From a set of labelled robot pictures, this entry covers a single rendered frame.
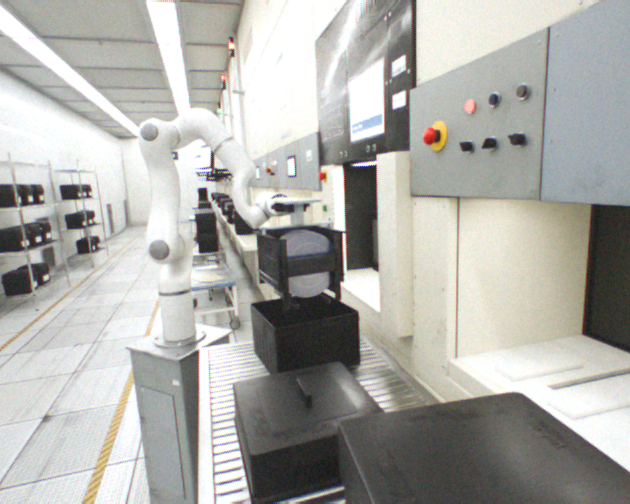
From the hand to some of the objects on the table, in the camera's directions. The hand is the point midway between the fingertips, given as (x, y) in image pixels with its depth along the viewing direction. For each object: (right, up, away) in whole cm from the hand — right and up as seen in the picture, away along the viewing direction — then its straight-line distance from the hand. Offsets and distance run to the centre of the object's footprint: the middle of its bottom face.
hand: (296, 206), depth 123 cm
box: (+26, -63, -75) cm, 101 cm away
